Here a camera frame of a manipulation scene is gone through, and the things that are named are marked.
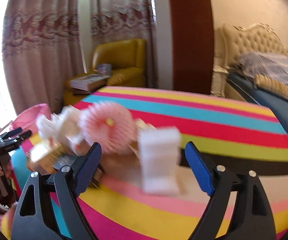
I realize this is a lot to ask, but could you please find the small blue printed box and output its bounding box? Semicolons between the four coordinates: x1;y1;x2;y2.
96;64;113;75

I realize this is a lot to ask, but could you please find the dark snack packet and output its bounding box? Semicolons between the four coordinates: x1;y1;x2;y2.
53;154;78;172

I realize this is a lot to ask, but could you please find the pink round paper fan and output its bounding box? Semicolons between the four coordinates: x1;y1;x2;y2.
80;101;137;154

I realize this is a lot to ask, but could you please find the large white book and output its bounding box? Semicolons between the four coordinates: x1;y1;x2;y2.
70;74;111;91

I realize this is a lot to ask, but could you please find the gold snack packet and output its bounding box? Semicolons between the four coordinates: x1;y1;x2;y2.
27;140;69;173

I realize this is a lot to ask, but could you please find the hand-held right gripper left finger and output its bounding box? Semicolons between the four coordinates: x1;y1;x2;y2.
11;142;102;240

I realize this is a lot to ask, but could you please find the white foam packaging piece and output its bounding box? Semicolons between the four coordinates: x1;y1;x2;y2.
56;105;84;150

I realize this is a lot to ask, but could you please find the striped beige pillow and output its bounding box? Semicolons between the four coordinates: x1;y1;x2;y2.
254;74;288;105

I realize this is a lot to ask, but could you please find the white foam block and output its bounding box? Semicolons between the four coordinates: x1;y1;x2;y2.
138;127;182;195

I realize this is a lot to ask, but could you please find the striped tablecloth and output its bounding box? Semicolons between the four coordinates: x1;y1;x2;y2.
11;86;288;240

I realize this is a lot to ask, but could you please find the white nightstand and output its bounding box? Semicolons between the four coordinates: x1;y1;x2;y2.
212;64;231;97

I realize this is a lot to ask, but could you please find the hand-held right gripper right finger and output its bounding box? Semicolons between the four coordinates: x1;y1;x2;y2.
184;141;277;240

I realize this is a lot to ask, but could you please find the pink patterned curtain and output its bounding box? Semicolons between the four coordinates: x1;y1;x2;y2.
3;0;84;117
84;0;157;88

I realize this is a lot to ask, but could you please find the yellow leather armchair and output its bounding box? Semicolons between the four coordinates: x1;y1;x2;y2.
63;39;147;105

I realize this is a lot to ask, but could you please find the brown wooden door frame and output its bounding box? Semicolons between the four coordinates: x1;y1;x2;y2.
167;0;214;96

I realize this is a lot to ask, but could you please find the cream tufted headboard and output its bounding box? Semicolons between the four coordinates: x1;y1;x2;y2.
220;22;288;68

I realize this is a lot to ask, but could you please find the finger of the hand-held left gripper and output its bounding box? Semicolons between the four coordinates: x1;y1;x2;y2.
0;128;33;152

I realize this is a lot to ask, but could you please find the white tissue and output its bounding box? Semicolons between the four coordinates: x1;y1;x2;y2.
36;112;59;140

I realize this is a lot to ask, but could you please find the pink-lined waste bin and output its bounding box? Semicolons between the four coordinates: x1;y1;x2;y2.
13;103;52;133

